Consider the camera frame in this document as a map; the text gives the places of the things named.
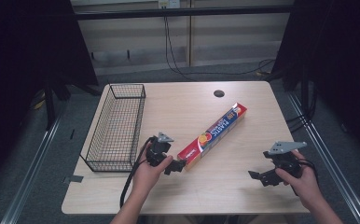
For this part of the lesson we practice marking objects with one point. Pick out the dark curtain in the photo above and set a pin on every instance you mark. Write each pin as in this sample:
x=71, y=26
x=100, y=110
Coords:
x=339, y=62

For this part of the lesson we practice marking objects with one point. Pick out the person's left hand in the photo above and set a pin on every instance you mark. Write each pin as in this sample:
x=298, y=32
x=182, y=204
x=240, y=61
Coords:
x=147, y=177

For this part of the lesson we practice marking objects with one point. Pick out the person's right hand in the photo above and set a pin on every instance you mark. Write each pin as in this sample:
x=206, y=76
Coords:
x=305, y=186

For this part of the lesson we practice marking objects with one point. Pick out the black stand leg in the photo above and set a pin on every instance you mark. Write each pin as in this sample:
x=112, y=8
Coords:
x=49, y=105

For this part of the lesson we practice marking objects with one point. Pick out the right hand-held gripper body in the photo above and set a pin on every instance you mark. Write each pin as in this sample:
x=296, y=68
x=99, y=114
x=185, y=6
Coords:
x=285, y=161

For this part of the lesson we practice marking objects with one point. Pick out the metal floor rail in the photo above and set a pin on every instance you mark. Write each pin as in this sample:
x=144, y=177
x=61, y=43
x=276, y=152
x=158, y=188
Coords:
x=29, y=177
x=327, y=155

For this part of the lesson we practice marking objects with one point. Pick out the grey tape piece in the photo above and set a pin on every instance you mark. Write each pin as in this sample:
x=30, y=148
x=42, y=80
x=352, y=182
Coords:
x=75, y=179

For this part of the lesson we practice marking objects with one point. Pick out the red and blue plastic wrap box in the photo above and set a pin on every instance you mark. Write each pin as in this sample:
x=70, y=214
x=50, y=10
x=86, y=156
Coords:
x=214, y=135

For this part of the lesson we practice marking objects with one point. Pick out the white wall outlet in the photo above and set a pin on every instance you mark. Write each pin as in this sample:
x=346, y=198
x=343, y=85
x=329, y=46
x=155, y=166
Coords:
x=168, y=3

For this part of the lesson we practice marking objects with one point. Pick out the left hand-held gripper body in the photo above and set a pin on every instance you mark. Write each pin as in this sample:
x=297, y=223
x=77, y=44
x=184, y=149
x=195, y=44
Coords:
x=156, y=152

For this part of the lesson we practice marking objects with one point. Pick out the black horizontal bar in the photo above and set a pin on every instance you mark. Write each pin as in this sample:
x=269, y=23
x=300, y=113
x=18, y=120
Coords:
x=181, y=12

